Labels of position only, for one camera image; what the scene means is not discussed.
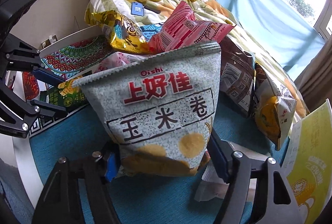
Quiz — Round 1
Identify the grey Oishi corn roll bag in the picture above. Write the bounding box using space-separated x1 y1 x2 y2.
73 42 221 176

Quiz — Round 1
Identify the white pink snack bag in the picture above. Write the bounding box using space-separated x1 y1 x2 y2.
92 52 149 73

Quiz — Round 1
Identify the gold yellow snack bag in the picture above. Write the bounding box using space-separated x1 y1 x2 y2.
84 9 154 55

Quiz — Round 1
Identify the clear wrapped white snack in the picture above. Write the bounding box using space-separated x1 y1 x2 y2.
194 161 228 202

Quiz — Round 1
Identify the colourful mandala cloth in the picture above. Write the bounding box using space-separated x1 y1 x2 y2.
22 35 112 113

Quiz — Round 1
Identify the green snack bag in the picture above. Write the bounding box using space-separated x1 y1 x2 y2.
39 78 88 111

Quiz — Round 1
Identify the white orange chip bag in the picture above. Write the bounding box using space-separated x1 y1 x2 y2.
254 63 297 151

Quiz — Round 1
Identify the green cardboard box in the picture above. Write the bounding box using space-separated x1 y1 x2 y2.
282 99 331 223

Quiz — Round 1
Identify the brown snack bag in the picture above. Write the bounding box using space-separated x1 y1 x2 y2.
220 37 255 118

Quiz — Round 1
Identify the blue tag on quilt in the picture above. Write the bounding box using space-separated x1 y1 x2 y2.
131 2 144 17

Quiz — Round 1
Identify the floral quilt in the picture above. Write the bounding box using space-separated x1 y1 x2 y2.
84 0 309 118

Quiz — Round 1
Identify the light blue window cloth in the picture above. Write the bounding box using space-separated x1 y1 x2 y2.
217 0 325 80

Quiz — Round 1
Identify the pink striped snack bag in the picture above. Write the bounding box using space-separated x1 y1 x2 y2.
148 1 234 54

